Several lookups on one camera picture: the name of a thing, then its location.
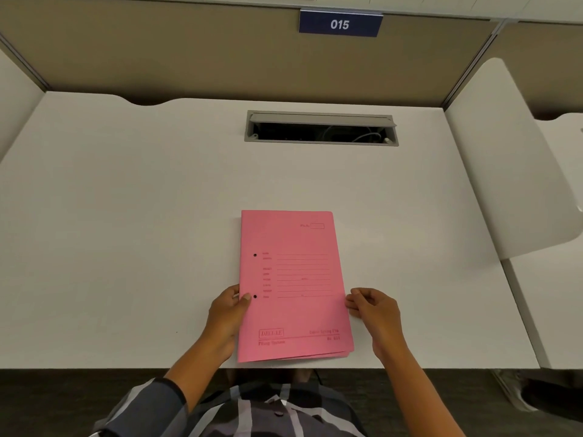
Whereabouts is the white cable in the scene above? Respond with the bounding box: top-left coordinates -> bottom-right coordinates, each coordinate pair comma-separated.
351,129 -> 391,144

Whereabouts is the person's left hand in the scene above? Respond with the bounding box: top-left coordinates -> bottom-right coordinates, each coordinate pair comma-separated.
203,285 -> 252,357

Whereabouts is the pink paper file folder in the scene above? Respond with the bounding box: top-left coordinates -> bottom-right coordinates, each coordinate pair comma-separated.
236,210 -> 355,364

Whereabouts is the white neighbouring desk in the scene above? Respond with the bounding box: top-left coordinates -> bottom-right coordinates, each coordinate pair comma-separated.
501,113 -> 583,371

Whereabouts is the grey plaid shirt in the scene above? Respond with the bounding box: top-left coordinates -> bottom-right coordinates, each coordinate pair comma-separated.
93,377 -> 367,437

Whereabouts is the beige partition panel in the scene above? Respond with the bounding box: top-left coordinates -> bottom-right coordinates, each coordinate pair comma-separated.
0,0 -> 502,109

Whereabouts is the white side divider panel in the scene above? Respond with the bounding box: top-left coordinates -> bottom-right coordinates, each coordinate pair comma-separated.
444,57 -> 583,262

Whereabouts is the grey desk cable box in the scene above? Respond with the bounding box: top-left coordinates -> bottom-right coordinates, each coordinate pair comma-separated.
244,110 -> 401,147

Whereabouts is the person's left forearm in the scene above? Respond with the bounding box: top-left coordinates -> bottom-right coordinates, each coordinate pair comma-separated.
165,337 -> 235,411

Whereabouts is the person's right hand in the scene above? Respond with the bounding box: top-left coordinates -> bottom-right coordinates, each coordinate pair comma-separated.
345,287 -> 403,359

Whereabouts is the person's right forearm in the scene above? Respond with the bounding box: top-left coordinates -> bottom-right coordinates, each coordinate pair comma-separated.
373,337 -> 466,437

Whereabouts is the black chair base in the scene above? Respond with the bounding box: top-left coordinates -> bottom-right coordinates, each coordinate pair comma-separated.
492,369 -> 583,412

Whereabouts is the blue desk number sign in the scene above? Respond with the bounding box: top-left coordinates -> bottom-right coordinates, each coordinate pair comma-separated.
298,9 -> 384,38

